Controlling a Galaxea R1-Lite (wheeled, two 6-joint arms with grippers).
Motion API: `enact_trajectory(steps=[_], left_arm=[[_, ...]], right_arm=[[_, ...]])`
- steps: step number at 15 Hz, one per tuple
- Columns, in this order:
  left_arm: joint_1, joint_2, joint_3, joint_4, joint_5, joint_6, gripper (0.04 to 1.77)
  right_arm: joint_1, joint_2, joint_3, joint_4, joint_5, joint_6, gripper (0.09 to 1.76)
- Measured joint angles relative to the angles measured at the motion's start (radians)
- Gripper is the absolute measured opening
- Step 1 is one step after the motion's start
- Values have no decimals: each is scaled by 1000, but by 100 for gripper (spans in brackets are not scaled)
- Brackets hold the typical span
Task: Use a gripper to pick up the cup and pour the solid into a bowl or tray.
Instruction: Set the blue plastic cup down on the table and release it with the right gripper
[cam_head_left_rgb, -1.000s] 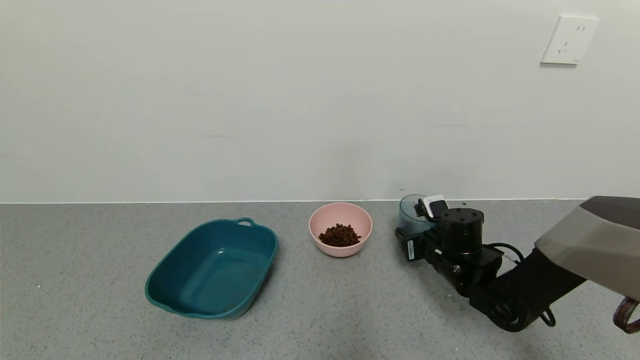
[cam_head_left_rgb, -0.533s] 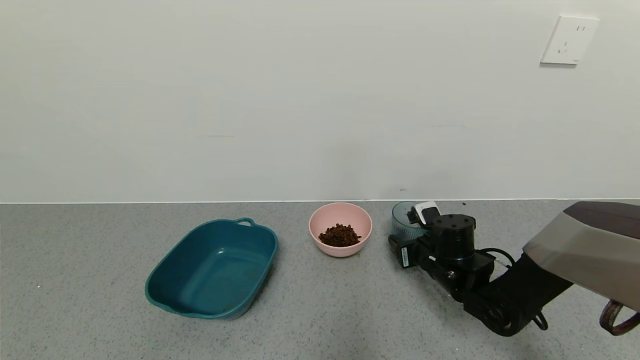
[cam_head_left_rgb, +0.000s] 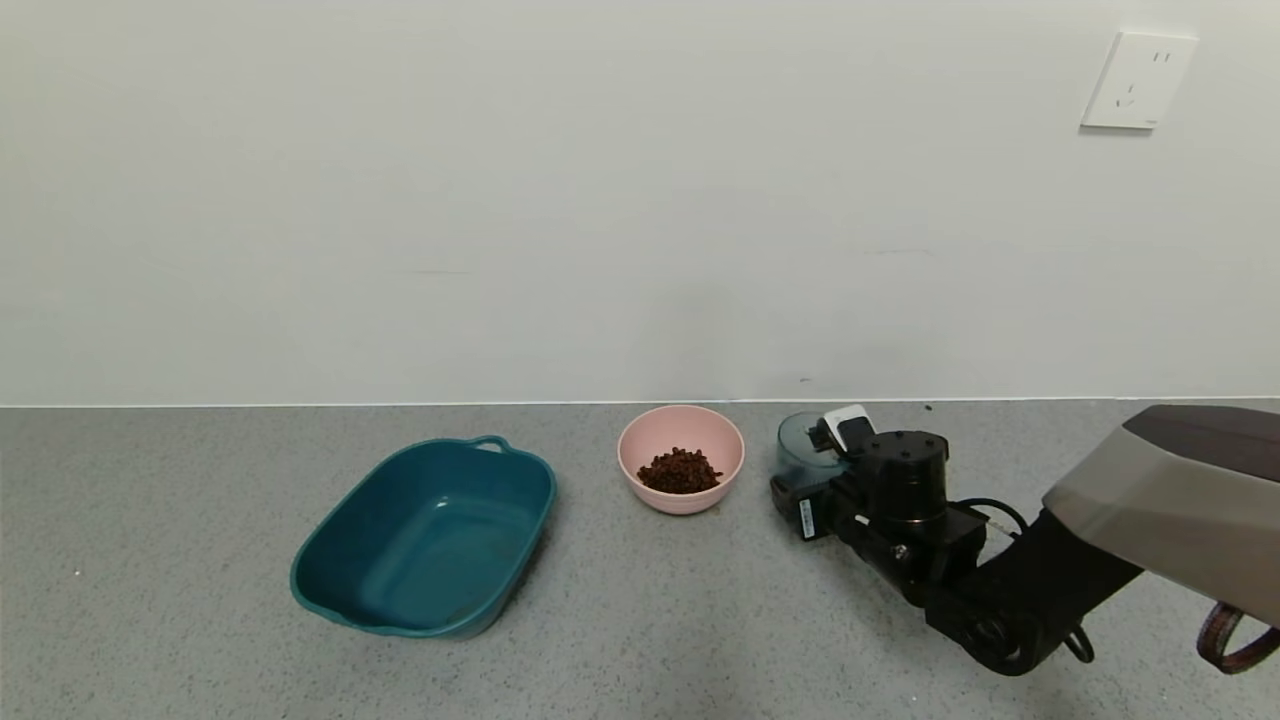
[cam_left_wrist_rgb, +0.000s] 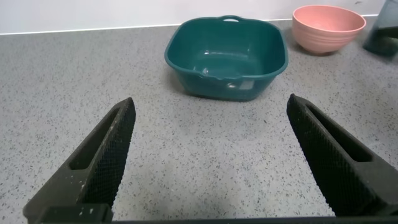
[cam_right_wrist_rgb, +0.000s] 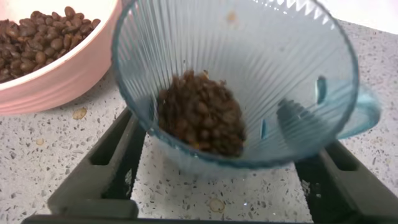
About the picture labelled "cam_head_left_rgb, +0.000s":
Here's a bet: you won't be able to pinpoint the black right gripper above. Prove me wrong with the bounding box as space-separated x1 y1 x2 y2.
769 472 860 542

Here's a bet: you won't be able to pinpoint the clear blue-tinted cup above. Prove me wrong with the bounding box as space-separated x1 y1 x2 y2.
776 411 853 491

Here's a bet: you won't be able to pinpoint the brown solid pieces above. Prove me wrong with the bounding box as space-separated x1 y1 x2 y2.
637 446 724 495

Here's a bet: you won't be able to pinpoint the pink ribbed bowl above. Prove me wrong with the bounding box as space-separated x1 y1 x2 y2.
617 404 746 516

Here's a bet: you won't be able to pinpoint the teal plastic basin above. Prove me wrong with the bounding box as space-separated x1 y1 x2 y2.
289 435 557 639

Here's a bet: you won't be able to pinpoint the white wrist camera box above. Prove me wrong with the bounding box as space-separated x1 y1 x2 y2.
822 404 878 453

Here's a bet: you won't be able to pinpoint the black camera cable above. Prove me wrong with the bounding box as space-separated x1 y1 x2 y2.
958 497 1031 546

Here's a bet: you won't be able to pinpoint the brown strap loop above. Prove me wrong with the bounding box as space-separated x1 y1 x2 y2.
1196 601 1280 675

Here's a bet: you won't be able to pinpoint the white wall socket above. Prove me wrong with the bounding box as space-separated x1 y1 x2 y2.
1080 31 1199 131

